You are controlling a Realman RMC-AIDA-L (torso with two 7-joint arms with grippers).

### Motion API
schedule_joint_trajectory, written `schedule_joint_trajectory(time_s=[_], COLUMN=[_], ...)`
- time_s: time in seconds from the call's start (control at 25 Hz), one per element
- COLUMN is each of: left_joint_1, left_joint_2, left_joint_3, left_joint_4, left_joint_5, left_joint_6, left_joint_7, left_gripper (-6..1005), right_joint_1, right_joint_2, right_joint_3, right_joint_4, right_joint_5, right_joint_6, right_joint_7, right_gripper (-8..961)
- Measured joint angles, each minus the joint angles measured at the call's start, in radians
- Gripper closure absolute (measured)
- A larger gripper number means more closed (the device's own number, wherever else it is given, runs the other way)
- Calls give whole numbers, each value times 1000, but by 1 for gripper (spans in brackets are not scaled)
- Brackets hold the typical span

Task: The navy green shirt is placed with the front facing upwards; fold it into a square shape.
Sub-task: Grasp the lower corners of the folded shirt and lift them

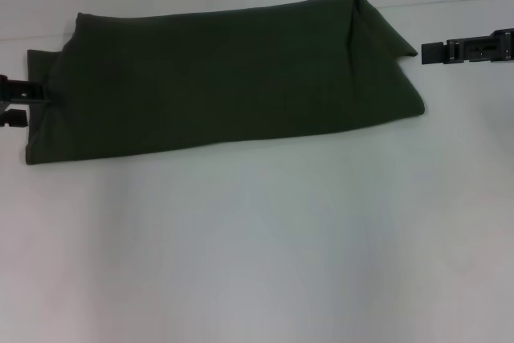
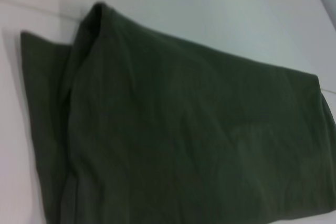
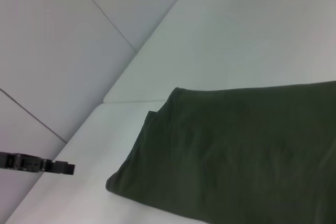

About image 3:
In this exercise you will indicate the dark green FREE T-shirt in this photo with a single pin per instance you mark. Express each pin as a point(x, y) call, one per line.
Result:
point(236, 155)

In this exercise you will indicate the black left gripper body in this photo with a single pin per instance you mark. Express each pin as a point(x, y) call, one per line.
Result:
point(21, 161)

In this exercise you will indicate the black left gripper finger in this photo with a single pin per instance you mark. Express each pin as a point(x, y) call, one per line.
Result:
point(61, 168)

